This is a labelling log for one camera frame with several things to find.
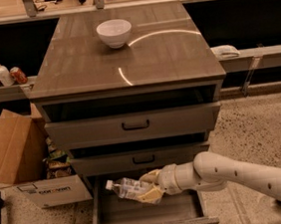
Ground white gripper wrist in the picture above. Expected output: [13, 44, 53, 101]
[137, 163, 182, 204]

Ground clear plastic water bottle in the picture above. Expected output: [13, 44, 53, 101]
[106, 177, 152, 201]

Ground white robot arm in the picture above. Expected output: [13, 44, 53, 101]
[138, 151, 281, 203]

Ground bottom grey drawer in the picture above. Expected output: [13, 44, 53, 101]
[90, 171, 219, 224]

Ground grey drawer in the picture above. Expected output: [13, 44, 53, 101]
[90, 171, 219, 224]
[45, 102, 220, 149]
[71, 141, 209, 176]

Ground middle grey drawer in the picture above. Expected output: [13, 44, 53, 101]
[71, 141, 209, 176]

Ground grey drawer cabinet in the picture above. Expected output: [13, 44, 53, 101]
[19, 0, 242, 224]

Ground top grey drawer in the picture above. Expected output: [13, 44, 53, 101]
[45, 102, 220, 149]

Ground white pump bottle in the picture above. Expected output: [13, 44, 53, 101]
[0, 65, 14, 87]

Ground snack bags in box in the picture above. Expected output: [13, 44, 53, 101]
[43, 136, 74, 179]

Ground open cardboard box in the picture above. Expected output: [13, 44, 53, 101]
[0, 110, 93, 208]

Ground white folded cloth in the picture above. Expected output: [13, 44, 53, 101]
[211, 45, 239, 59]

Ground white ceramic bowl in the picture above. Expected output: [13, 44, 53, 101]
[96, 19, 132, 49]

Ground right red soda can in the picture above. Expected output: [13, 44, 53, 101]
[10, 67, 28, 85]

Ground grey shelf rail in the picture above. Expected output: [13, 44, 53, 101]
[0, 76, 37, 103]

